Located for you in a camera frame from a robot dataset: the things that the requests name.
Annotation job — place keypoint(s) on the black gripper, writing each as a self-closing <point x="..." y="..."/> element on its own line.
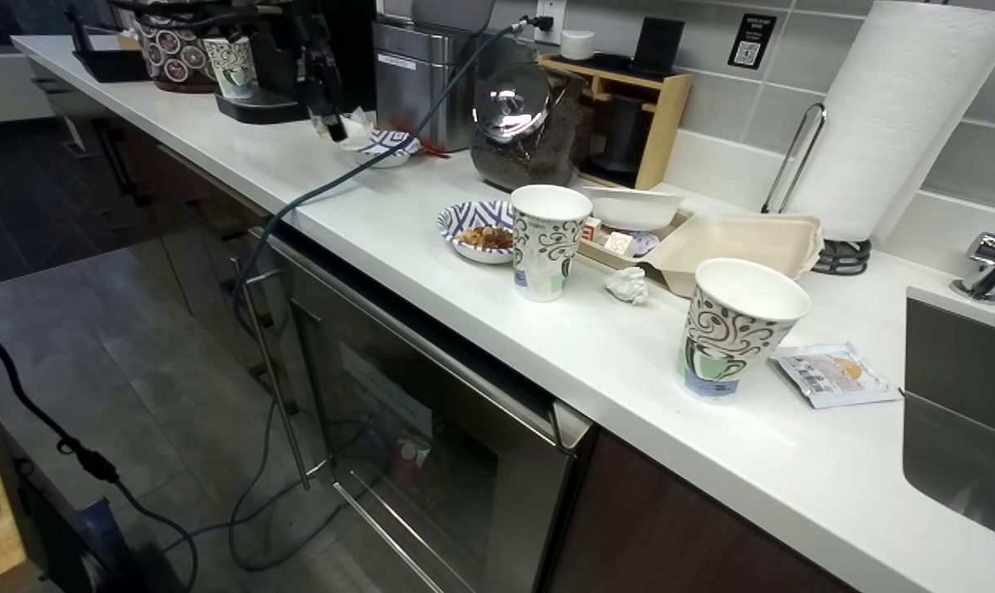
<point x="306" y="59"/>

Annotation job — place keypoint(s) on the white napkin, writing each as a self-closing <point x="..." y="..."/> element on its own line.
<point x="359" y="131"/>

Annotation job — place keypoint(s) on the black tray on counter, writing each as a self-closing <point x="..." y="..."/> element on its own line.
<point x="107" y="64"/>

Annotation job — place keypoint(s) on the black Keurig coffee machine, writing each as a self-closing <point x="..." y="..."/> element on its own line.
<point x="351" y="31"/>

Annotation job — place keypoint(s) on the paper cup on coffee machine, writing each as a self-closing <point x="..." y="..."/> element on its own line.
<point x="231" y="64"/>

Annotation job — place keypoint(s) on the blue patterned empty bowl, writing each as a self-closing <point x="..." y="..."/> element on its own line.
<point x="390" y="146"/>

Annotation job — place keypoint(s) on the coffee pod holder basket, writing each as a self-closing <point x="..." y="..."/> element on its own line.
<point x="174" y="54"/>

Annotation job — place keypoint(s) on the dark bag with glass lid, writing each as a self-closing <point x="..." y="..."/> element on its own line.
<point x="528" y="123"/>

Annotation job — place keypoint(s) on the blue patterned bowl with food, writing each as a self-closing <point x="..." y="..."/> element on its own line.
<point x="480" y="233"/>

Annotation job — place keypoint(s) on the middle patterned paper cup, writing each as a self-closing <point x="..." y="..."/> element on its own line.
<point x="545" y="240"/>

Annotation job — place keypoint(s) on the patterned paper cup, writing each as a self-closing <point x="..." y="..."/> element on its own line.
<point x="545" y="240"/>
<point x="741" y="310"/>

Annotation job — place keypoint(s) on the white oval bowl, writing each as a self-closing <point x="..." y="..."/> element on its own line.
<point x="635" y="210"/>

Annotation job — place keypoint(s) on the wooden shelf rack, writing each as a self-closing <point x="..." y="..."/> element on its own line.
<point x="635" y="120"/>

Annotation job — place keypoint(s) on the crumpled white paper ball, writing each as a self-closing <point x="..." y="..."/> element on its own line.
<point x="628" y="286"/>

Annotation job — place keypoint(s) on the beige takeout container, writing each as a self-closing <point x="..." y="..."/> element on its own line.
<point x="775" y="243"/>

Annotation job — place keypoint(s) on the near patterned paper cup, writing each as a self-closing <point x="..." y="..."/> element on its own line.
<point x="741" y="310"/>

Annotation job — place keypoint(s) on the white paper towel roll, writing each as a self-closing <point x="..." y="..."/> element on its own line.
<point x="891" y="110"/>

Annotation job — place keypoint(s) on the small snack packet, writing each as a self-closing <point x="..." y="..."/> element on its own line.
<point x="831" y="376"/>

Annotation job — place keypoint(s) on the chrome faucet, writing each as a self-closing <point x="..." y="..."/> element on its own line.
<point x="985" y="281"/>

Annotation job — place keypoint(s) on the steel sink basin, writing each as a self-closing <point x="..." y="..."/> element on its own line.
<point x="950" y="403"/>

